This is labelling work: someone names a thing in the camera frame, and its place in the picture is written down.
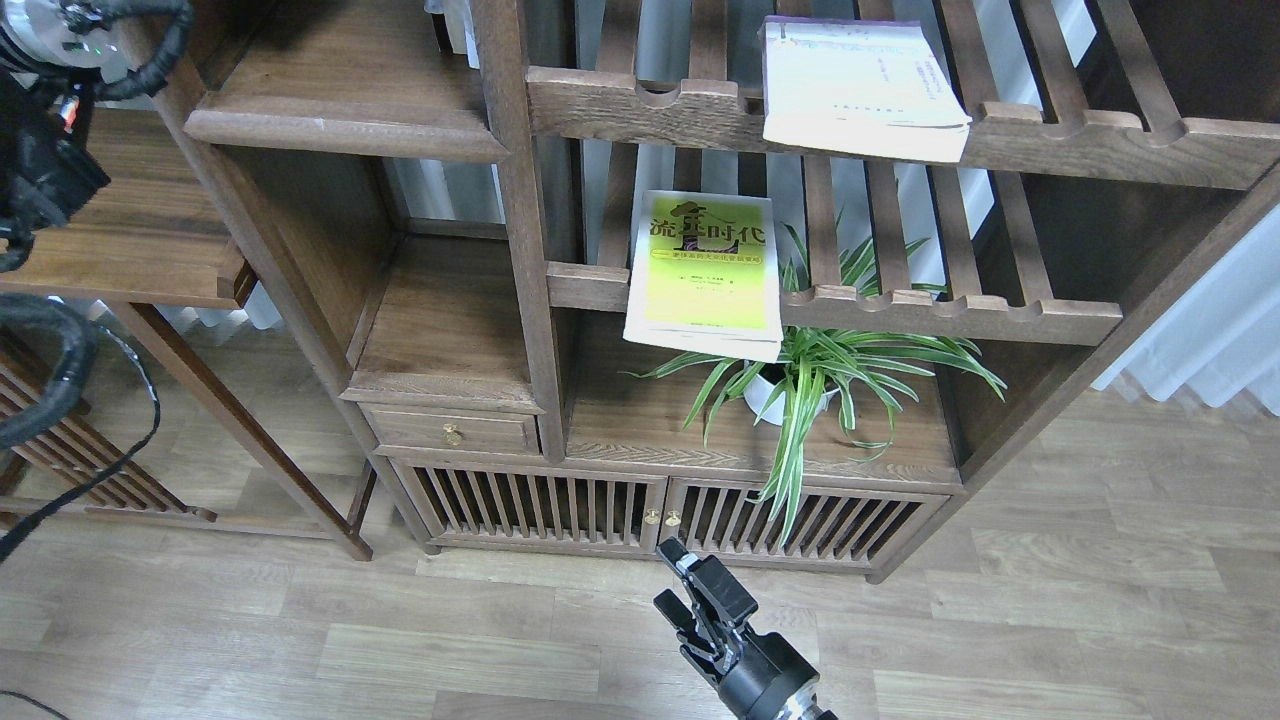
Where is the wooden side table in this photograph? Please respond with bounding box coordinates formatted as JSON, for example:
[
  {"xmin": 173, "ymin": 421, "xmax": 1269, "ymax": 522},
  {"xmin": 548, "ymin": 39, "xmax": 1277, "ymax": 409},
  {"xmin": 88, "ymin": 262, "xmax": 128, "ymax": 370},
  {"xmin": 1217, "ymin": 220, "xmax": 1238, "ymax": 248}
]
[{"xmin": 3, "ymin": 108, "xmax": 375, "ymax": 561}]

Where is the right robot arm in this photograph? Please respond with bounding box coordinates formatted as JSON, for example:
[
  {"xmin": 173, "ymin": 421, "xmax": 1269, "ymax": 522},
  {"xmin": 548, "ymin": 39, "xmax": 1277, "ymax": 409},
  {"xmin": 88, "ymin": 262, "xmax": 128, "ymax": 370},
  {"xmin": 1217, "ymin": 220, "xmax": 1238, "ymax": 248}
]
[{"xmin": 654, "ymin": 537, "xmax": 836, "ymax": 719}]

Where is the white plant pot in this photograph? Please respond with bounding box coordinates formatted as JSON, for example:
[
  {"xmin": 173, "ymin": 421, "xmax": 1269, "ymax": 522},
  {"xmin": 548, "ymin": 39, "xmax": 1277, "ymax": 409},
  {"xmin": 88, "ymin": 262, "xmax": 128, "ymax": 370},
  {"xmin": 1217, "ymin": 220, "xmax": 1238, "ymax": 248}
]
[{"xmin": 740, "ymin": 360, "xmax": 838, "ymax": 427}]

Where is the white curtain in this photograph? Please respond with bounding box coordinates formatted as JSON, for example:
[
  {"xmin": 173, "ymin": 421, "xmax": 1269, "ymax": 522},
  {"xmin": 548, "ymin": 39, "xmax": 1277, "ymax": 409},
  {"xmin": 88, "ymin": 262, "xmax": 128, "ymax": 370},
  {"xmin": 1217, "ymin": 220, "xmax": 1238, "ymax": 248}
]
[{"xmin": 1092, "ymin": 208, "xmax": 1279, "ymax": 415}]

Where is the slatted wooden rack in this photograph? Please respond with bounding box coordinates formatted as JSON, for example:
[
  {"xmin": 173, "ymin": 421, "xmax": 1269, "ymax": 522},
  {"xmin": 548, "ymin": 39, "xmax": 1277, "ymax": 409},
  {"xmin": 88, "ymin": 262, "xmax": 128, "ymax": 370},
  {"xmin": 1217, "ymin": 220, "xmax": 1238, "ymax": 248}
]
[{"xmin": 0, "ymin": 340, "xmax": 216, "ymax": 532}]

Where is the brass drawer knob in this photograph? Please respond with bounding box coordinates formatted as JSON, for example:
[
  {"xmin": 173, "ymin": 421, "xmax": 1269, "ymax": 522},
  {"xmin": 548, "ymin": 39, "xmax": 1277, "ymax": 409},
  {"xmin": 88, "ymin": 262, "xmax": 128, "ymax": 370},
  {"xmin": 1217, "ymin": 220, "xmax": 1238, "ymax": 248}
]
[{"xmin": 442, "ymin": 424, "xmax": 465, "ymax": 447}]

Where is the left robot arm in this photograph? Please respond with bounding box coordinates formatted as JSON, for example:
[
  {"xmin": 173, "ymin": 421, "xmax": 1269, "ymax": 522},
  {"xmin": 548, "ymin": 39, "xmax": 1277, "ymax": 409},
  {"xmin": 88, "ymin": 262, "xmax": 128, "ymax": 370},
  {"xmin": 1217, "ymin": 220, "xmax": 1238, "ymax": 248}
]
[{"xmin": 1, "ymin": 1, "xmax": 196, "ymax": 448}]

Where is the dark wooden bookshelf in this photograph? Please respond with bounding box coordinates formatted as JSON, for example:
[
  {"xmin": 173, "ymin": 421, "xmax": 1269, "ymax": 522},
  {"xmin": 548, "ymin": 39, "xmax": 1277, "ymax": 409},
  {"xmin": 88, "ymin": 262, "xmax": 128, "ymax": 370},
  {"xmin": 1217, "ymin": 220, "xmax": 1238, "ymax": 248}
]
[{"xmin": 157, "ymin": 1, "xmax": 1279, "ymax": 582}]

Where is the black cable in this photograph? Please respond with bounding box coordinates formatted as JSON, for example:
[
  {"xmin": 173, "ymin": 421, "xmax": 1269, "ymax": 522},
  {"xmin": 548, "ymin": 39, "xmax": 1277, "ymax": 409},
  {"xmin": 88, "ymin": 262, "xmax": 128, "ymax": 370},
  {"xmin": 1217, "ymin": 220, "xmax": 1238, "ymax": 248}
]
[{"xmin": 0, "ymin": 320, "xmax": 163, "ymax": 566}]

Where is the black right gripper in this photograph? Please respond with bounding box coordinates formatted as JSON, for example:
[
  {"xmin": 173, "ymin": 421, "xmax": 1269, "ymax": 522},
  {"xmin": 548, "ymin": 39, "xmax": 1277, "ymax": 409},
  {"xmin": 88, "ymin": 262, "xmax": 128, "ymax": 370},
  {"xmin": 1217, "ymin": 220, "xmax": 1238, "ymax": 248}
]
[{"xmin": 654, "ymin": 537, "xmax": 823, "ymax": 719}]

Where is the green spider plant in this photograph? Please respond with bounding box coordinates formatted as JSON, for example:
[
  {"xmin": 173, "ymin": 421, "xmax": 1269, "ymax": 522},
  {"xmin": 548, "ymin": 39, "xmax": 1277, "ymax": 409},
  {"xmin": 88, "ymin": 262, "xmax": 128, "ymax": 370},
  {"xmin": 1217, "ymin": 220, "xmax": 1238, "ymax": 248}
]
[{"xmin": 628, "ymin": 222, "xmax": 1009, "ymax": 544}]

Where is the yellow green book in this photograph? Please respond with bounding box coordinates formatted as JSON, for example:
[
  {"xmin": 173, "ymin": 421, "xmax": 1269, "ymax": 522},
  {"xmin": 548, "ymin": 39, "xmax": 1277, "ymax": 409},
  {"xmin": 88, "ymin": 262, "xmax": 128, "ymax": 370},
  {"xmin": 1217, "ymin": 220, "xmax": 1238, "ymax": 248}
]
[{"xmin": 623, "ymin": 190, "xmax": 783, "ymax": 363}]

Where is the white paperback book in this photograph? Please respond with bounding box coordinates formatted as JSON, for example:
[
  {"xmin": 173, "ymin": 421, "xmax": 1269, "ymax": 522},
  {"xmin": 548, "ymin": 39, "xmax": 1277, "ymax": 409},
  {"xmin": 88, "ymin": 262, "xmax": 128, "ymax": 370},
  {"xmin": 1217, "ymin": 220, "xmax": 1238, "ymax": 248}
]
[{"xmin": 762, "ymin": 15, "xmax": 972, "ymax": 164}]

